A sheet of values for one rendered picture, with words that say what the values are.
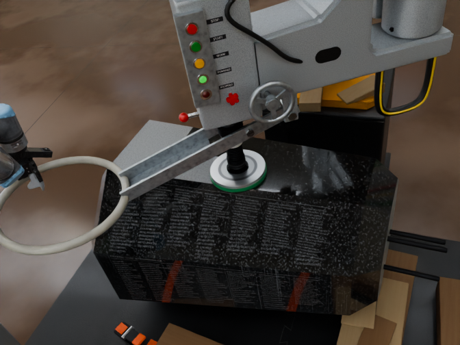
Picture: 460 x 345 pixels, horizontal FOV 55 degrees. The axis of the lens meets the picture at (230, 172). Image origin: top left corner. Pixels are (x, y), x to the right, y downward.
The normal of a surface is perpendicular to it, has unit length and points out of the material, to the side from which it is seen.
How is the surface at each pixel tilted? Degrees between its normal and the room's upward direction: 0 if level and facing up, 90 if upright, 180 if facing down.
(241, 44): 90
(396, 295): 0
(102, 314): 0
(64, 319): 0
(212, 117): 90
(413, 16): 90
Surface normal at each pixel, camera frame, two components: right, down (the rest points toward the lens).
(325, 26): 0.23, 0.62
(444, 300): -0.15, -0.74
